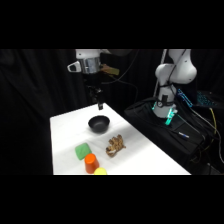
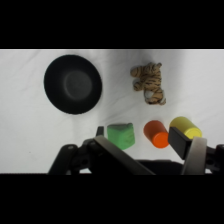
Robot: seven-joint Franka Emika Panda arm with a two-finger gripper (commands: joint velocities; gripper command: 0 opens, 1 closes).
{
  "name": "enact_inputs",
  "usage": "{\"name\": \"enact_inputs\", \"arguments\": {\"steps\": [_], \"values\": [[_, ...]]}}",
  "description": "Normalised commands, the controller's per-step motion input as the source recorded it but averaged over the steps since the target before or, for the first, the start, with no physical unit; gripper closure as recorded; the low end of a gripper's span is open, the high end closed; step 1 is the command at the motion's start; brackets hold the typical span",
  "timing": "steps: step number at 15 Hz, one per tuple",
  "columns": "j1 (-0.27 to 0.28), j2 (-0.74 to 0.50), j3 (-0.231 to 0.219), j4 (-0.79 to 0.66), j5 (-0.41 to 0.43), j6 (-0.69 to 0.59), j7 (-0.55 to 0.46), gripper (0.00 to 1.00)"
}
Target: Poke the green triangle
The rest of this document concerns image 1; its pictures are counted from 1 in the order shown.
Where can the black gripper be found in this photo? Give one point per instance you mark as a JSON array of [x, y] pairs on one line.
[[92, 87]]

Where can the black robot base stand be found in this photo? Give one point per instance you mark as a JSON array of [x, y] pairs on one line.
[[160, 130]]

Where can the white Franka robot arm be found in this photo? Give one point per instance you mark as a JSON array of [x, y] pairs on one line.
[[175, 71]]

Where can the green triangle block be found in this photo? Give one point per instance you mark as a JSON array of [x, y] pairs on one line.
[[82, 151]]

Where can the black bowl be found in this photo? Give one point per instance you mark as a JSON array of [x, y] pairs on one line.
[[98, 123]]

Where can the brown board on wrist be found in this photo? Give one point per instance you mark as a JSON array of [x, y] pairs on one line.
[[110, 70]]

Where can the brown plush toy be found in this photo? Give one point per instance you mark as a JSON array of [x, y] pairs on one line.
[[115, 145]]

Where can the orange plastic cup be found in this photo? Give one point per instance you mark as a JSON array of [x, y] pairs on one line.
[[91, 163]]

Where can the yellow plastic cup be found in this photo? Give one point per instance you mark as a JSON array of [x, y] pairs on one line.
[[100, 171]]

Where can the black curtain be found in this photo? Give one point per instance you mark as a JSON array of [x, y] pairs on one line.
[[33, 110]]

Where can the white pen with blue cap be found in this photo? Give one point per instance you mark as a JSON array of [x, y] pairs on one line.
[[183, 134]]

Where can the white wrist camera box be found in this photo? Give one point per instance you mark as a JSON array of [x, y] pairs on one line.
[[73, 66]]

